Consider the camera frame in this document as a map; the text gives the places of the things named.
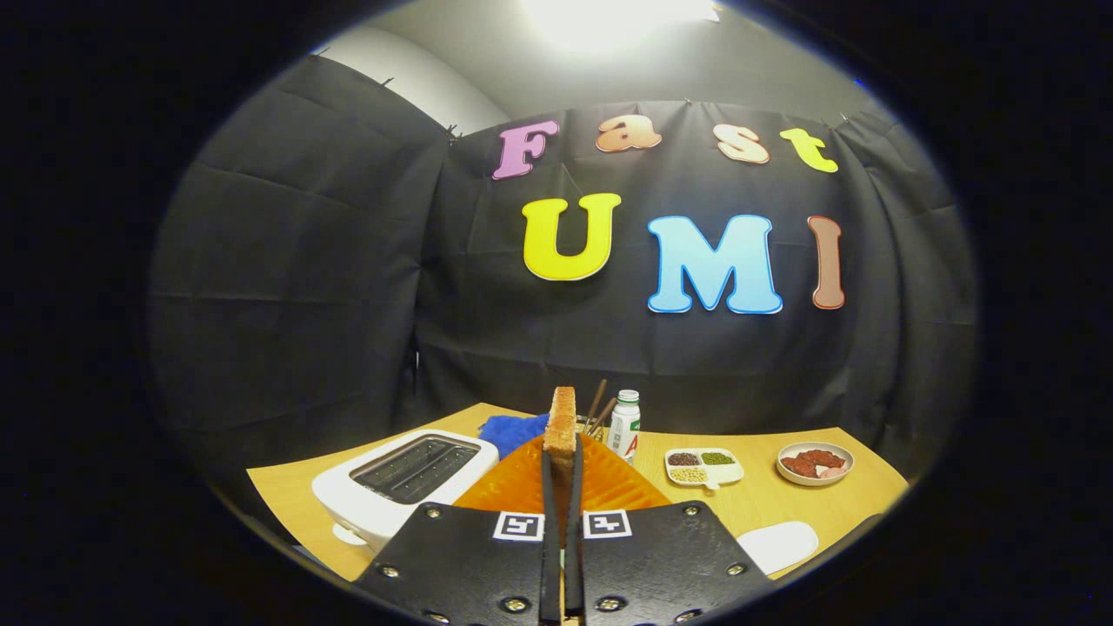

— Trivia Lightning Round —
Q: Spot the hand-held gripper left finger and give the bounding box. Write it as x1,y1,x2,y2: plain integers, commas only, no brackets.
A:
352,432,562,626

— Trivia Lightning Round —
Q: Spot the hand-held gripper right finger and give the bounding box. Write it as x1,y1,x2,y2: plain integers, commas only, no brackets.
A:
565,432,775,626

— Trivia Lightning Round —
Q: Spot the toasted bread slice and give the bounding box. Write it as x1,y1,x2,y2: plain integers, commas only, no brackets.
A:
544,386,578,475

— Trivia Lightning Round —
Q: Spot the blue cloth mitt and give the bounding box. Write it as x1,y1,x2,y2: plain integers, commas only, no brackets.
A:
478,413,550,460

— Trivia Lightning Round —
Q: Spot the white drink bottle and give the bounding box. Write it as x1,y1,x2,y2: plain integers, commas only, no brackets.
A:
606,390,642,463

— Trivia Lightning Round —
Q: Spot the white divided bean dish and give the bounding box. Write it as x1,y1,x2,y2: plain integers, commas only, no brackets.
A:
664,447,745,490

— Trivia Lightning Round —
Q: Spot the white square plate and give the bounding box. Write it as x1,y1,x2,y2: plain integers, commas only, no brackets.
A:
735,521,820,576

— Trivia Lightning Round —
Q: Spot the white toaster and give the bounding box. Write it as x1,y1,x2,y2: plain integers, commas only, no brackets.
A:
311,429,501,553

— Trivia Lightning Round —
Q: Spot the white round meat plate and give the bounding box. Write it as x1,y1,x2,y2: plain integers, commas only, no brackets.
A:
776,441,856,487

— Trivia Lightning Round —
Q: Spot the black backdrop cloth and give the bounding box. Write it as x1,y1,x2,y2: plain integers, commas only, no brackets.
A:
146,52,979,523

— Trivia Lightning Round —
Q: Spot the ceiling light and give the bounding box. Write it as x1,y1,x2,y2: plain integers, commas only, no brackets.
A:
522,0,723,44

